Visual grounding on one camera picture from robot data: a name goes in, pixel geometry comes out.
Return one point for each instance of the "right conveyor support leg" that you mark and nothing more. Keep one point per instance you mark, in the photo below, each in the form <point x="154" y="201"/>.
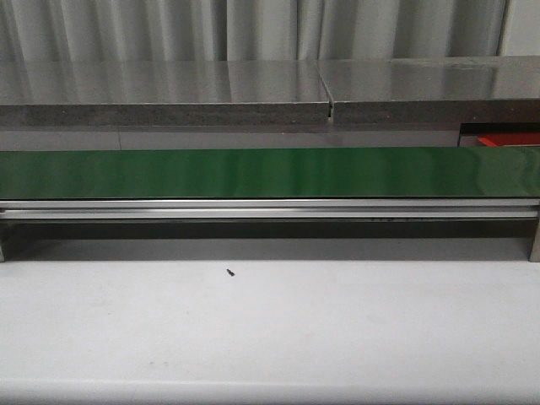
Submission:
<point x="531" y="245"/>

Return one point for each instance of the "red plastic bin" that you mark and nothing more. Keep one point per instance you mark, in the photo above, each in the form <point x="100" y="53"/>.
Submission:
<point x="510" y="139"/>

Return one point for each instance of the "aluminium conveyor frame rail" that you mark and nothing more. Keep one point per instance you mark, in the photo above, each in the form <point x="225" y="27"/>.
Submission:
<point x="310" y="208"/>

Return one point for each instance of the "grey stone counter slab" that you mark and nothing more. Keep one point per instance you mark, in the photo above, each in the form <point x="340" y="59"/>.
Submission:
<point x="436" y="90"/>
<point x="162" y="94"/>

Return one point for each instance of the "grey stone counter left slab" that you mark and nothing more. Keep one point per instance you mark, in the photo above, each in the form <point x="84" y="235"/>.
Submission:
<point x="162" y="94"/>

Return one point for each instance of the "grey stone counter right slab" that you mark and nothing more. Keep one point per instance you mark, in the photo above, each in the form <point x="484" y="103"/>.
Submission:
<point x="436" y="90"/>

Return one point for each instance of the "grey pleated curtain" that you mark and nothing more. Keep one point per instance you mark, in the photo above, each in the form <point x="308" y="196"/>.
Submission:
<point x="84" y="31"/>

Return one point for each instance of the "green conveyor belt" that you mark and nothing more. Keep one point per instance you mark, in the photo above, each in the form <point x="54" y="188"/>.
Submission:
<point x="271" y="173"/>

